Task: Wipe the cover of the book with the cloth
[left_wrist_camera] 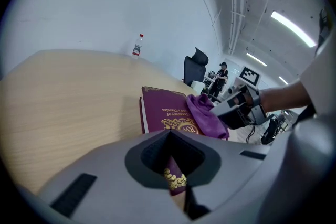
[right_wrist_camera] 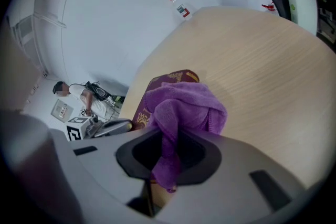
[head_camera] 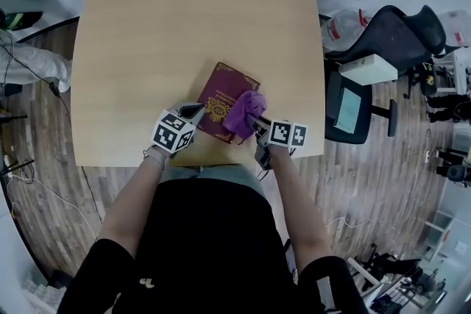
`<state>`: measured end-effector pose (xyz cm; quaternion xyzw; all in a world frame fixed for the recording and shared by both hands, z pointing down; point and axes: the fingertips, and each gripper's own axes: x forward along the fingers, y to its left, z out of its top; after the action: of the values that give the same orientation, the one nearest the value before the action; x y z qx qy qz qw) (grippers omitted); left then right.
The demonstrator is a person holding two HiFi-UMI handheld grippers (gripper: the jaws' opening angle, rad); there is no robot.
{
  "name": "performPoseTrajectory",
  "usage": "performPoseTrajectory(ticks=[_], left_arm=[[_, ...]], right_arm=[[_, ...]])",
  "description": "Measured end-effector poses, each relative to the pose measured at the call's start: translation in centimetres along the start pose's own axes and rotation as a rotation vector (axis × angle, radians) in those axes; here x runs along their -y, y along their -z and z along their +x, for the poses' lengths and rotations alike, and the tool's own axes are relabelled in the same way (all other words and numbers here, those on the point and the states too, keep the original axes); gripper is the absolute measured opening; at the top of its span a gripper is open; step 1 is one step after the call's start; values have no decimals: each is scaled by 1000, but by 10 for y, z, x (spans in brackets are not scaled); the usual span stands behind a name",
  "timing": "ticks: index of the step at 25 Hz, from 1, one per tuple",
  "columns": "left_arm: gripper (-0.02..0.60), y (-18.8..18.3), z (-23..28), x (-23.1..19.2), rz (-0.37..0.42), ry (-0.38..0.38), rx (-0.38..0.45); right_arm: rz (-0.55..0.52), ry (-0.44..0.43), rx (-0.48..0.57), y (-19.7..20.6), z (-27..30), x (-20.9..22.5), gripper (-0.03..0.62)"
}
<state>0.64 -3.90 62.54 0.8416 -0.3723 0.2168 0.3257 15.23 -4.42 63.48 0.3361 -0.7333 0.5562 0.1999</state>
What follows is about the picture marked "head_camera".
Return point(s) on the black equipment stand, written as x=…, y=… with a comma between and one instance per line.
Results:
x=390, y=264

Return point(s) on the black camera equipment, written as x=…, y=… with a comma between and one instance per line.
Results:
x=456, y=171

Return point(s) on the black antenna router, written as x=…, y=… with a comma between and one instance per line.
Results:
x=16, y=167

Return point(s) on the white metal rack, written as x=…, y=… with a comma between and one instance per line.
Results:
x=460, y=70

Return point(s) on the person's left forearm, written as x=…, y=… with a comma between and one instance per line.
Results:
x=129, y=202

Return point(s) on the black padded office chair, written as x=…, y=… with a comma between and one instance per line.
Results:
x=430, y=27

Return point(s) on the person's right forearm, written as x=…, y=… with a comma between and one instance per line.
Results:
x=298, y=202

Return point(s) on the white and black robot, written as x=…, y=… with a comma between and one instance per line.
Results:
x=40, y=64

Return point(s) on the person's left hand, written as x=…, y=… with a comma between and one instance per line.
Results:
x=158, y=157

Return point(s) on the pale green booklet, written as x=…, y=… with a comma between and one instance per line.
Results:
x=347, y=110

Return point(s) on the black mesh office chair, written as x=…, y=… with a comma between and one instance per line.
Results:
x=390, y=36

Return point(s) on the person's black shirt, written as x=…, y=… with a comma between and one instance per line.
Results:
x=213, y=253

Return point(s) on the clear water jug red label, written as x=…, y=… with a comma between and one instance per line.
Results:
x=344, y=31

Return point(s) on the white flat box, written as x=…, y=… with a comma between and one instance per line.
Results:
x=368, y=70

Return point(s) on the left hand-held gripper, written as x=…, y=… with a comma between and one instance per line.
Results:
x=171, y=132

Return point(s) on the purple cloth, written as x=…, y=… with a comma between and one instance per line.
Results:
x=243, y=110

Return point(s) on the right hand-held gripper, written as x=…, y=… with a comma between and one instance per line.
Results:
x=287, y=134

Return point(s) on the dark red gold-patterned book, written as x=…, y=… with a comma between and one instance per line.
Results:
x=221, y=92

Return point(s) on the person's grey trousers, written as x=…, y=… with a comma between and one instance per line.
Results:
x=224, y=173

